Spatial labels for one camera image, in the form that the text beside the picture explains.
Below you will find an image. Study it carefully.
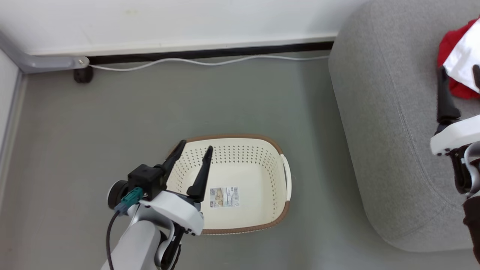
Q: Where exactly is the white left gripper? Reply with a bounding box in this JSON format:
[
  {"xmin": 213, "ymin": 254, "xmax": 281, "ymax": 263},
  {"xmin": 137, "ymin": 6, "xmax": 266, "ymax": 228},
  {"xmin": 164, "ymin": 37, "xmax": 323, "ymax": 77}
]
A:
[{"xmin": 138, "ymin": 139, "xmax": 214, "ymax": 236}]

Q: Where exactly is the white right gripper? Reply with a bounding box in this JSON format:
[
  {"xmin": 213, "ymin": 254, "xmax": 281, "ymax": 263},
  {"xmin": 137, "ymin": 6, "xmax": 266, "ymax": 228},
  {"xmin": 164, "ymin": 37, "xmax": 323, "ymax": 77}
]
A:
[{"xmin": 430, "ymin": 64, "xmax": 480, "ymax": 157}]

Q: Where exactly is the white garment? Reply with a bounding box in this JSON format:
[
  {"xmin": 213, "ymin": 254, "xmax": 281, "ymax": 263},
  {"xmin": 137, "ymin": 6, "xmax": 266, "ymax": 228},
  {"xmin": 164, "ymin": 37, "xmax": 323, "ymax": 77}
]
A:
[{"xmin": 442, "ymin": 17, "xmax": 480, "ymax": 94}]

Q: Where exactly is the red garment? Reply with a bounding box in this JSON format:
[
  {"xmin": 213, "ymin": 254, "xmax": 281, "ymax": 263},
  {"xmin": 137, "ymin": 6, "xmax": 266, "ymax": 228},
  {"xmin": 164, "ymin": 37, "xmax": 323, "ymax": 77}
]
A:
[{"xmin": 436, "ymin": 19, "xmax": 480, "ymax": 100}]

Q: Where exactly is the printed basket label sticker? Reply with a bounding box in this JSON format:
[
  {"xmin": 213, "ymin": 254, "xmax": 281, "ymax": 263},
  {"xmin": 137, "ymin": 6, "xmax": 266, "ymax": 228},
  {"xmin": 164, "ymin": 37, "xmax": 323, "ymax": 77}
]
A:
[{"xmin": 209, "ymin": 186, "xmax": 240, "ymax": 209}]

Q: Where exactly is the cream perforated laundry basket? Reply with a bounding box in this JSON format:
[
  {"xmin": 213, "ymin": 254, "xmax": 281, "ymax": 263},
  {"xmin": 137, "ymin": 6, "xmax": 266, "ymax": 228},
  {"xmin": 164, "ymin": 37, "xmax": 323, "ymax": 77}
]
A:
[{"xmin": 166, "ymin": 133, "xmax": 293, "ymax": 236}]

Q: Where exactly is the grey fabric sofa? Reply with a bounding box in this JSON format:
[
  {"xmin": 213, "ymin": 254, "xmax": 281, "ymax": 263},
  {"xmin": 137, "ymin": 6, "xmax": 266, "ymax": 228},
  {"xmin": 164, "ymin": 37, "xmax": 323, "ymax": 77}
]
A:
[{"xmin": 328, "ymin": 0, "xmax": 480, "ymax": 253}]

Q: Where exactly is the black baseboard strip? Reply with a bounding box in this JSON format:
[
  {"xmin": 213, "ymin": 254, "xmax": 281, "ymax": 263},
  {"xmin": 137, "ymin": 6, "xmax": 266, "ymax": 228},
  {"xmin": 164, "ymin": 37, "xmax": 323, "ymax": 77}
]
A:
[{"xmin": 87, "ymin": 41, "xmax": 335, "ymax": 65}]

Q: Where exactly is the black tape patch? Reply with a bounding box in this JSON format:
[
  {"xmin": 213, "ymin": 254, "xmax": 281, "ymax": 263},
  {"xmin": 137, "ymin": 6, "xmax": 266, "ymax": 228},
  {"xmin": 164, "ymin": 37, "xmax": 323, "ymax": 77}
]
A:
[{"xmin": 462, "ymin": 195, "xmax": 480, "ymax": 264}]

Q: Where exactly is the black caster foot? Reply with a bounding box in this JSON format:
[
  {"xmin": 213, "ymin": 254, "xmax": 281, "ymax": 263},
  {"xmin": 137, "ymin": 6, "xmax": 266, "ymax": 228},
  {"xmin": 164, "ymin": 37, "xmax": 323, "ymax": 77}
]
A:
[{"xmin": 73, "ymin": 66, "xmax": 94, "ymax": 84}]

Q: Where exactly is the white floor cable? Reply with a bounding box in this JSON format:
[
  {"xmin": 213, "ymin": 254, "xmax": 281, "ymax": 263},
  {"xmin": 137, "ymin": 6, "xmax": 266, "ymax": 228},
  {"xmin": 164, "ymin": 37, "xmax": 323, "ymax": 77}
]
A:
[{"xmin": 89, "ymin": 54, "xmax": 331, "ymax": 72}]

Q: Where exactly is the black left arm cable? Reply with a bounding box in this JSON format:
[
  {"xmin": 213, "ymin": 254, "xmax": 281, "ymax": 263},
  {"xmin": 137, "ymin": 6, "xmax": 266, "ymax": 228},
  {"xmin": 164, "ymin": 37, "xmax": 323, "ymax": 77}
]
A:
[{"xmin": 106, "ymin": 210, "xmax": 121, "ymax": 270}]

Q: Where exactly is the grey metal frame leg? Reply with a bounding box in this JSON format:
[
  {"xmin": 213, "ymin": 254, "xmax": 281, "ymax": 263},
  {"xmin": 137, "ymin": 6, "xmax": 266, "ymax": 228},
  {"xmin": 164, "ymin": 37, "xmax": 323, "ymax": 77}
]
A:
[{"xmin": 0, "ymin": 30, "xmax": 90, "ymax": 74}]

